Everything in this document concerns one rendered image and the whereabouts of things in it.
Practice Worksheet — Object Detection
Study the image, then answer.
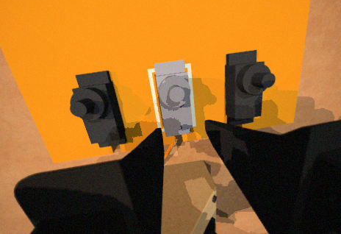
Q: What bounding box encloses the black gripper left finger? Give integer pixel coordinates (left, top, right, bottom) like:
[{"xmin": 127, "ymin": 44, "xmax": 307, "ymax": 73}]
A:
[{"xmin": 14, "ymin": 128, "xmax": 165, "ymax": 234}]

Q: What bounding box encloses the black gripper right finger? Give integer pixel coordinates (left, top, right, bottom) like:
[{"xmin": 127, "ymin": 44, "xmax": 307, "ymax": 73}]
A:
[{"xmin": 205, "ymin": 119, "xmax": 341, "ymax": 234}]

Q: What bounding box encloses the orange flat deck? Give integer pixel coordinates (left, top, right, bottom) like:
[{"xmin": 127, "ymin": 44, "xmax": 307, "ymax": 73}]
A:
[{"xmin": 0, "ymin": 0, "xmax": 310, "ymax": 163}]

